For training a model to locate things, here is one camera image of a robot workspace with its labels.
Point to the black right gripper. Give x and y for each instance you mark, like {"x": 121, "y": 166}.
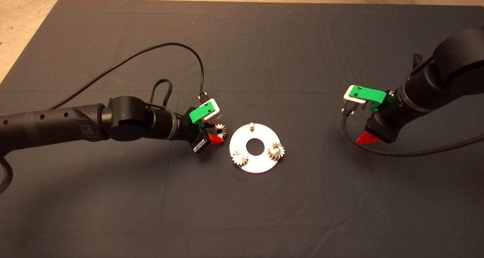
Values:
{"x": 385, "y": 127}

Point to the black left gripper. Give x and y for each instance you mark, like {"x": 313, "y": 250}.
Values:
{"x": 194, "y": 137}

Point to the small steel planetary gear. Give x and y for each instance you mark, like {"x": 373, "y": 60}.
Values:
{"x": 240, "y": 159}
{"x": 223, "y": 133}

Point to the dark gear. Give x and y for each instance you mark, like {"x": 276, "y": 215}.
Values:
{"x": 276, "y": 151}

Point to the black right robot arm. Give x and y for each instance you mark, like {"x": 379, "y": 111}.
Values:
{"x": 446, "y": 72}

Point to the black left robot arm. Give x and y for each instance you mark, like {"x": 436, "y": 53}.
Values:
{"x": 56, "y": 125}

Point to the round metal carrier plate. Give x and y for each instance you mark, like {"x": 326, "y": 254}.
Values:
{"x": 261, "y": 165}

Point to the dark grey table cloth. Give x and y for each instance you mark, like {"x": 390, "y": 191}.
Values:
{"x": 302, "y": 42}

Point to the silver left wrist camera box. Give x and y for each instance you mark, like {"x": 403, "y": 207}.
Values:
{"x": 217, "y": 112}

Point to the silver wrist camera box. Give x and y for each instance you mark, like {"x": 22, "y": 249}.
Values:
{"x": 347, "y": 97}
{"x": 217, "y": 112}

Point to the green left camera mount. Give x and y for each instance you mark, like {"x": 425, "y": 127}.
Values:
{"x": 200, "y": 114}

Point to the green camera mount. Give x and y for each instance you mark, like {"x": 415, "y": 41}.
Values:
{"x": 200, "y": 114}
{"x": 368, "y": 95}

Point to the green right camera mount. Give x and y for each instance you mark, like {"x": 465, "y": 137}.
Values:
{"x": 368, "y": 95}

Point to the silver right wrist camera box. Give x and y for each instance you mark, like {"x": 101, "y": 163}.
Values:
{"x": 347, "y": 97}

